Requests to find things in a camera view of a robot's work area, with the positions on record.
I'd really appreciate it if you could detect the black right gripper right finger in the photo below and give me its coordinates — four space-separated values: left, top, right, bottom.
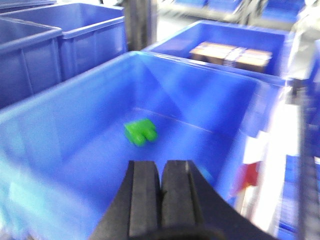
161 160 274 240

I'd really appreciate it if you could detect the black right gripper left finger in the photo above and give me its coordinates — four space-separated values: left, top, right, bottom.
89 160 161 240

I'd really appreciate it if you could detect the green toy block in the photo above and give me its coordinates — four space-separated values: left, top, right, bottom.
124 118 158 147

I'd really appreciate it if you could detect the large blue bin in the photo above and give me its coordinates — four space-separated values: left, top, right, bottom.
0 51 285 240

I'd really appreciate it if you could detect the blue bin with cardboard box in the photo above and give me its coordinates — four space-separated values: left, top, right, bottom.
144 20 294 85

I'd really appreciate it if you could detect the blue bin upper left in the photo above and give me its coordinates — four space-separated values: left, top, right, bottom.
1 3 128 80

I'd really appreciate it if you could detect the blue bin far left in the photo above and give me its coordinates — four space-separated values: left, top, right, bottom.
0 17 62 108

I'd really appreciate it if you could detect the brown cardboard box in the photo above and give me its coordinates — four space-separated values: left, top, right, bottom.
189 41 273 73

